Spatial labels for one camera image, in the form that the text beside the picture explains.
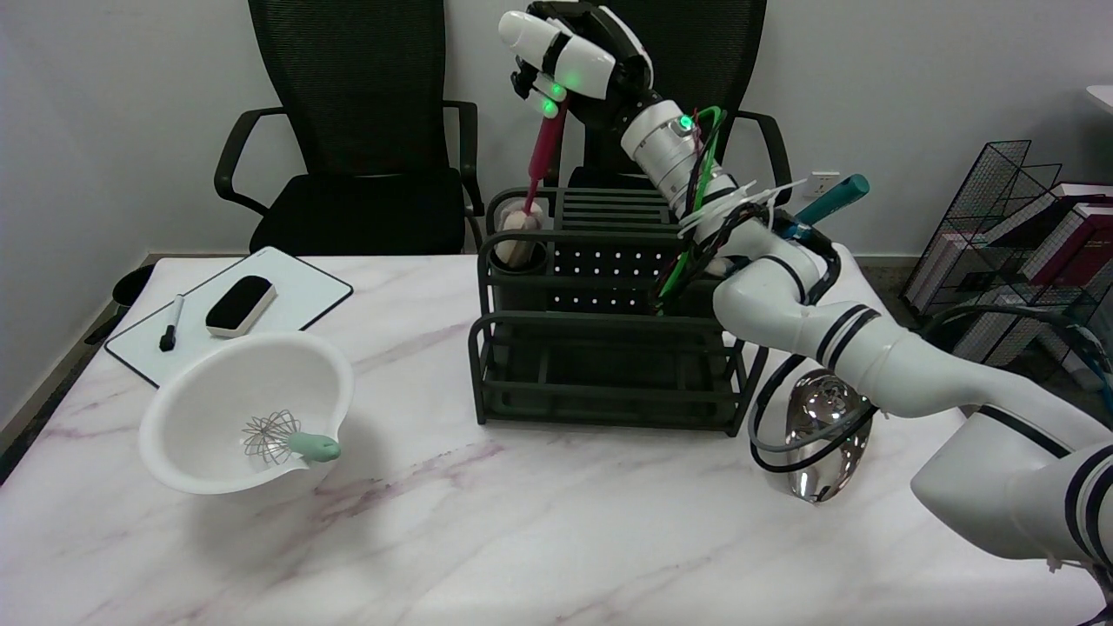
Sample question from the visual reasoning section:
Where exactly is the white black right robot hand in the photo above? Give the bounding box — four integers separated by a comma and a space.
498, 0, 656, 132

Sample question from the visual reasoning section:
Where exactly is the wire whisk mint handle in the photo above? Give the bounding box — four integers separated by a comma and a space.
242, 410, 342, 470

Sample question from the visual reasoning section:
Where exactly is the shiny chrome metal object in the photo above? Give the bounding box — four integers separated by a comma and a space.
783, 368, 874, 504

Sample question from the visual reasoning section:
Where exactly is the teal handled dish brush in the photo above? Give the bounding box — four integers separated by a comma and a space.
706, 174, 870, 277

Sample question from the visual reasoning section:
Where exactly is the maroon book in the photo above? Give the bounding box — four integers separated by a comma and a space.
1000, 196, 1113, 292

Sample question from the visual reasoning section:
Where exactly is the black whiteboard marker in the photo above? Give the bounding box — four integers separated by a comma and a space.
159, 294, 186, 353

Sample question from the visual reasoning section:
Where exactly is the white book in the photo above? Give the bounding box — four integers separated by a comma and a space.
950, 300, 1044, 366

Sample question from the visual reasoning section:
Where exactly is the red-handled dish brush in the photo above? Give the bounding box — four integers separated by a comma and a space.
495, 100, 570, 267

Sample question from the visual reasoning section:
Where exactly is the black chair base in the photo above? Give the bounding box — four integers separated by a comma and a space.
83, 263, 156, 346

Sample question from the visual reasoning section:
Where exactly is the black wire mesh shelf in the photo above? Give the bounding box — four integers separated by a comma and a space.
900, 139, 1113, 390

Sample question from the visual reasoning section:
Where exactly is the white plastic mixing bowl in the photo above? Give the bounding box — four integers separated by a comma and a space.
139, 330, 355, 496

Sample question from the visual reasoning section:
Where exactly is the green robot cable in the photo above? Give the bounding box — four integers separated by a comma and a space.
655, 105, 728, 316

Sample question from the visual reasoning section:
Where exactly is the black white whiteboard eraser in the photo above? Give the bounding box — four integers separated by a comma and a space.
205, 276, 278, 339

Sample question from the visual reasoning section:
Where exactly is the dark green kitchen storage rack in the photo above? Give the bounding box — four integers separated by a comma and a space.
468, 187, 770, 432

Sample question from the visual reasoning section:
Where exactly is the small white whiteboard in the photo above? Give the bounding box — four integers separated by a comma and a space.
104, 246, 354, 390

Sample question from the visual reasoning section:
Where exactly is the black mesh office chair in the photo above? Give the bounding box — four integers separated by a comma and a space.
543, 0, 794, 220
215, 0, 485, 256

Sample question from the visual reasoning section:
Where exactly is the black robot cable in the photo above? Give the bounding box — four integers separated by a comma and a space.
746, 204, 881, 476

